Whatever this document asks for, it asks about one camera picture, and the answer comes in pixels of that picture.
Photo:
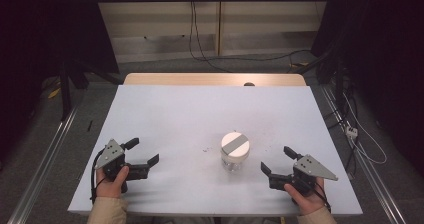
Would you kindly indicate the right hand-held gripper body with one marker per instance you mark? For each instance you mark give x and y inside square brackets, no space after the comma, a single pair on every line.
[311,169]

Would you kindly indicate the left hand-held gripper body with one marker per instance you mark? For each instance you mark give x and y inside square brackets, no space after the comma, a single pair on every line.
[111,154]

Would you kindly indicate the clear glass jar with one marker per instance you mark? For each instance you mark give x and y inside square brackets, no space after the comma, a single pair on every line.
[234,164]

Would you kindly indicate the white lid with grey flap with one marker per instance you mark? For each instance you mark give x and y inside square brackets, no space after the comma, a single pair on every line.
[235,144]

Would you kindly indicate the person's right hand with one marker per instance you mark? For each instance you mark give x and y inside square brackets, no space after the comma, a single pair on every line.
[310,202]

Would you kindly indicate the person's left hand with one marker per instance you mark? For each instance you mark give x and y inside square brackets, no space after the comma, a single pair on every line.
[110,188]

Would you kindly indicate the black metal stand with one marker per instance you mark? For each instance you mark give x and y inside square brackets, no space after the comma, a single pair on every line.
[65,90]

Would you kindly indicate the yellow floor tape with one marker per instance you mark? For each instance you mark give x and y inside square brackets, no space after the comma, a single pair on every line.
[54,93]

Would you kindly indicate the light wooden table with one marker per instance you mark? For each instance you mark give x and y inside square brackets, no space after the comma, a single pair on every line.
[200,79]

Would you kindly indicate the black curtain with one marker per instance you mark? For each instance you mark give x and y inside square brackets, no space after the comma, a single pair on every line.
[40,44]
[383,50]

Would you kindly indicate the metal floor rail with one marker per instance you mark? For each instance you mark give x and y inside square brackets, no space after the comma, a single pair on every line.
[46,164]
[366,170]

